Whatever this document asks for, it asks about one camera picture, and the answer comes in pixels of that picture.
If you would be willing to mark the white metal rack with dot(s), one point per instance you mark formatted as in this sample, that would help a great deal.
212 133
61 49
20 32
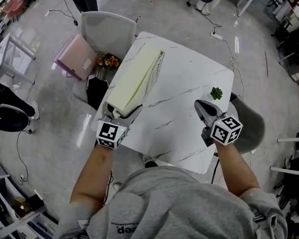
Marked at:
296 155

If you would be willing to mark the white power strip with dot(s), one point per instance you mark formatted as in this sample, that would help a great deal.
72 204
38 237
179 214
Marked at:
216 35

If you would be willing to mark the person's right forearm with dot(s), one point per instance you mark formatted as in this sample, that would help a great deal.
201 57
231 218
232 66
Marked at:
235 168

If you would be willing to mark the black office chair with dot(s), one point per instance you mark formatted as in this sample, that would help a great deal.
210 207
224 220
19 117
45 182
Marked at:
10 119

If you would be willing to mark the white storage shelf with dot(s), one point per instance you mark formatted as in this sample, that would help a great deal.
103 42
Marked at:
12 208

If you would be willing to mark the grey round chair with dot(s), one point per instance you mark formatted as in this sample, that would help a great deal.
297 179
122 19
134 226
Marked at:
249 126

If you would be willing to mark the white mesh-back chair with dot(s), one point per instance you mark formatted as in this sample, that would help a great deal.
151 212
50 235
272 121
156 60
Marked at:
108 31

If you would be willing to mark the white mesh file holder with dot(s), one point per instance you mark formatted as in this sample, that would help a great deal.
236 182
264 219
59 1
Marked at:
156 70

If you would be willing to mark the black bag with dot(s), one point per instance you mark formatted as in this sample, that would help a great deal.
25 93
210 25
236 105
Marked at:
96 93

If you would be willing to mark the orange flower bunch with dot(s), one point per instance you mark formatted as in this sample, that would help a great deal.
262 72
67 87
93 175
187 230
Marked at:
108 61

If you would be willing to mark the pink file case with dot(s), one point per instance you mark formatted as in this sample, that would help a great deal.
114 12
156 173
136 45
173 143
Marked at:
76 56

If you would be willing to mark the small green succulent plant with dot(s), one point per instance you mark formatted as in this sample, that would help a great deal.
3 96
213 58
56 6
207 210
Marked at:
216 93

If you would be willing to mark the person's grey sweatshirt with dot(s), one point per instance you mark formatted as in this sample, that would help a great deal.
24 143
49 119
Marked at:
174 205

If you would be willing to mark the white side table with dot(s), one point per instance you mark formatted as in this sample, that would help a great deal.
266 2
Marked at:
12 56

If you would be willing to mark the person's left forearm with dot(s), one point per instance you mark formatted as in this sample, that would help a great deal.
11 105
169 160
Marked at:
94 173

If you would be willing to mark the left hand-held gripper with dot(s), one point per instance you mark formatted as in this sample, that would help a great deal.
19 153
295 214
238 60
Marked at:
107 133

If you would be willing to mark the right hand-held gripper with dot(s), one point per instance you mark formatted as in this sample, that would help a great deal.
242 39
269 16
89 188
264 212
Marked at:
225 131

